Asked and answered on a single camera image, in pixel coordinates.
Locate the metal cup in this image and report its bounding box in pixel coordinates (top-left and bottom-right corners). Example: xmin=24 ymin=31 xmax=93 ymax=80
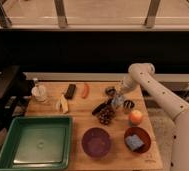
xmin=123 ymin=100 xmax=135 ymax=114

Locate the peeled banana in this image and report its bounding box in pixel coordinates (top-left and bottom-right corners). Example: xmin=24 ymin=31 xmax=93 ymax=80
xmin=56 ymin=95 xmax=69 ymax=114

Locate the green plastic tray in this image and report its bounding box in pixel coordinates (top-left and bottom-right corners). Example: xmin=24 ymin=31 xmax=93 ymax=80
xmin=0 ymin=116 xmax=72 ymax=171

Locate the dark grape bunch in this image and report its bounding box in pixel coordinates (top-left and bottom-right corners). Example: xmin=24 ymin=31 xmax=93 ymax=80
xmin=98 ymin=107 xmax=115 ymax=125

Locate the black rectangular block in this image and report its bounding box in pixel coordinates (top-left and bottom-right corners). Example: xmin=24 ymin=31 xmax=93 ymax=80
xmin=65 ymin=84 xmax=76 ymax=99

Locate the light blue towel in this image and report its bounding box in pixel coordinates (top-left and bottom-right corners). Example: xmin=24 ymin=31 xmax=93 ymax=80
xmin=111 ymin=94 xmax=125 ymax=109

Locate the orange carrot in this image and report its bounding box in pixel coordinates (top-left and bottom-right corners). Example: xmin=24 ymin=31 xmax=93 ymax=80
xmin=81 ymin=83 xmax=89 ymax=99

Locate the wooden cutting board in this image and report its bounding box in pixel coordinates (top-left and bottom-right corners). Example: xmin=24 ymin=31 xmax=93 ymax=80
xmin=24 ymin=81 xmax=164 ymax=171

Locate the blue sponge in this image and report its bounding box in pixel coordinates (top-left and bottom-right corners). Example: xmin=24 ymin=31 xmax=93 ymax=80
xmin=125 ymin=135 xmax=144 ymax=151

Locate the red yellow apple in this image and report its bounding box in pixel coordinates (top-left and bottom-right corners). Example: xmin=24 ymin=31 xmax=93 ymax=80
xmin=129 ymin=110 xmax=143 ymax=125

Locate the purple bowl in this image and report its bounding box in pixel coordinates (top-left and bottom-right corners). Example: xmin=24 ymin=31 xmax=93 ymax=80
xmin=81 ymin=127 xmax=111 ymax=158

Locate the red bowl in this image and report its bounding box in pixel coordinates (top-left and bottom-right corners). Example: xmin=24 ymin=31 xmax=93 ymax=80
xmin=124 ymin=127 xmax=151 ymax=154

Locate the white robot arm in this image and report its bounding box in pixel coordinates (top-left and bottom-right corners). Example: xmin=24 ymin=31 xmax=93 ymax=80
xmin=119 ymin=63 xmax=189 ymax=171

